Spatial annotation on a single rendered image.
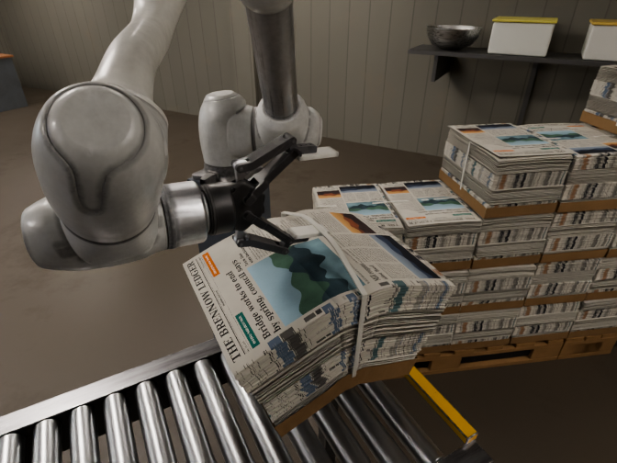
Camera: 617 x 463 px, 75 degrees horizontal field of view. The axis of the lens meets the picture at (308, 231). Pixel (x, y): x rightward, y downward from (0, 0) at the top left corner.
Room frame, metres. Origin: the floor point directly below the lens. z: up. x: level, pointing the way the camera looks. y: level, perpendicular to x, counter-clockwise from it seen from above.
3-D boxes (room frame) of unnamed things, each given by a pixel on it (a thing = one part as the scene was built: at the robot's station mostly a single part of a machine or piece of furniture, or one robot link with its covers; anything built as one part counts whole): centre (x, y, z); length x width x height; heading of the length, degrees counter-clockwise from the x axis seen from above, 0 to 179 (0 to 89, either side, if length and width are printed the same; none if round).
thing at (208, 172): (1.28, 0.29, 1.03); 0.22 x 0.18 x 0.06; 152
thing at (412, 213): (1.46, -0.61, 0.42); 1.17 x 0.39 x 0.83; 98
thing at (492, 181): (1.48, -0.75, 0.95); 0.38 x 0.29 x 0.23; 9
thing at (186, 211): (0.50, 0.18, 1.28); 0.09 x 0.06 x 0.09; 28
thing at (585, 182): (1.52, -1.04, 0.95); 0.38 x 0.29 x 0.23; 8
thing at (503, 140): (1.49, -0.75, 1.06); 0.37 x 0.29 x 0.01; 9
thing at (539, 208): (1.48, -0.74, 0.86); 0.38 x 0.29 x 0.04; 9
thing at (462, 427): (0.65, -0.21, 0.81); 0.43 x 0.03 x 0.02; 29
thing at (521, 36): (3.46, -1.65, 1.23); 0.43 x 0.36 x 0.24; 62
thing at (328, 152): (0.59, -0.01, 1.33); 0.07 x 0.03 x 0.01; 119
